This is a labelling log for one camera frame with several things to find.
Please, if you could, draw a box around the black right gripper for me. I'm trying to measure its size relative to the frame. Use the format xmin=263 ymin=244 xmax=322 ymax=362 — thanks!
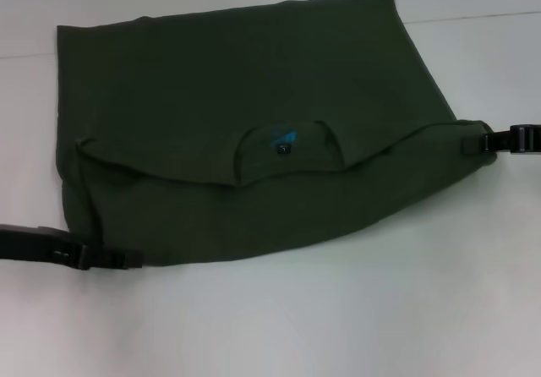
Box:
xmin=460 ymin=124 xmax=541 ymax=155

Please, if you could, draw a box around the dark green FREE! t-shirt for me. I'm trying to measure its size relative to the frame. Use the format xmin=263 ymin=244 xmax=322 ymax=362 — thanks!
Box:
xmin=56 ymin=0 xmax=500 ymax=268

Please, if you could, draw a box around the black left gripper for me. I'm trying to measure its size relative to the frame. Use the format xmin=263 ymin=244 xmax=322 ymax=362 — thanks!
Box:
xmin=0 ymin=222 xmax=144 ymax=271

